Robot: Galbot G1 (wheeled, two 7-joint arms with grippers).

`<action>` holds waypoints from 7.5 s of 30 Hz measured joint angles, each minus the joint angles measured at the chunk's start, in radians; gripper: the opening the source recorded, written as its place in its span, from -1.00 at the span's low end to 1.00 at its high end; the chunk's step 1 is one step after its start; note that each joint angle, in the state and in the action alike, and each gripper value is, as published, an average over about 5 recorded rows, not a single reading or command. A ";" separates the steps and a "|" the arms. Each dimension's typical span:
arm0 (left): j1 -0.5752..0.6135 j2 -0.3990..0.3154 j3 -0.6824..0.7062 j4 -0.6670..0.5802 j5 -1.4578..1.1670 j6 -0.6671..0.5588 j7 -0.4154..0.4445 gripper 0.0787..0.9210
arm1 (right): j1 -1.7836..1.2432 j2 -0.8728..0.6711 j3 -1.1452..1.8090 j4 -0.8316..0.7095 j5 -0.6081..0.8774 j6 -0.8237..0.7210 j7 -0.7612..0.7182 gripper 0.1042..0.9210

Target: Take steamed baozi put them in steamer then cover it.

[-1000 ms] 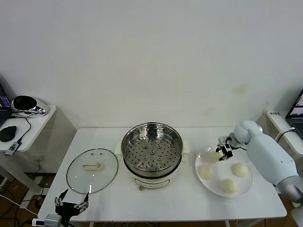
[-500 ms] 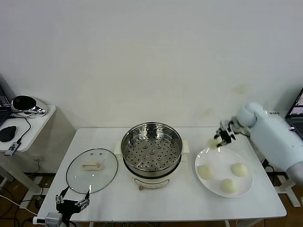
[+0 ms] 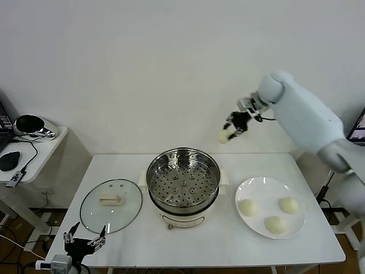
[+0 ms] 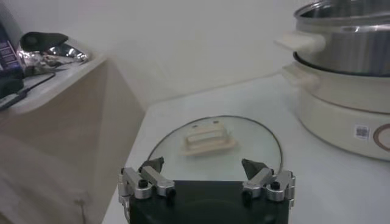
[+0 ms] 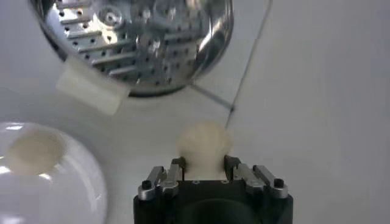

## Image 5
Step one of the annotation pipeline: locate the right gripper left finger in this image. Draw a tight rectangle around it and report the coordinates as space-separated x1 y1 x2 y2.
137 156 187 201

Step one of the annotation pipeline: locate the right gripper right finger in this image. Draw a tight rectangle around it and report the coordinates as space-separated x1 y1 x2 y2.
224 155 289 201

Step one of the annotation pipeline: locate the white steamed baozi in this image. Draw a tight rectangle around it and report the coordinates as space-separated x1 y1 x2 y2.
5 129 66 177
177 121 233 181

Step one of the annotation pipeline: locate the stainless steel steamer basket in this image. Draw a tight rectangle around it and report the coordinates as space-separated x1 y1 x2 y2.
29 0 235 116

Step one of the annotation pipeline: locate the large white round plate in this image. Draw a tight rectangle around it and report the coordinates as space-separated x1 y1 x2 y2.
0 121 108 224

